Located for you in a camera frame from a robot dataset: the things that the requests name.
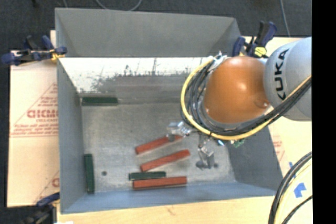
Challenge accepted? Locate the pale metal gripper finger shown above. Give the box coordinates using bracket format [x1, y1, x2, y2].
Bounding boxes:
[166, 121, 190, 142]
[196, 138, 216, 169]

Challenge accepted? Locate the dark green flat block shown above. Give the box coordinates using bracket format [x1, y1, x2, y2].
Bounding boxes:
[83, 153, 96, 194]
[81, 97, 119, 106]
[128, 170, 167, 181]

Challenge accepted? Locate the grey metal bin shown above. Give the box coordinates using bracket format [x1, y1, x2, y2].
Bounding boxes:
[54, 7, 285, 215]

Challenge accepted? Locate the brown cardboard board red print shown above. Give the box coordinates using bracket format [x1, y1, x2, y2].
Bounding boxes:
[6, 30, 312, 208]

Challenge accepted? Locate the red-brown flat block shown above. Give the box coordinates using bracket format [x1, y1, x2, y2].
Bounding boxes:
[134, 134, 184, 155]
[132, 176, 188, 190]
[139, 149, 191, 173]

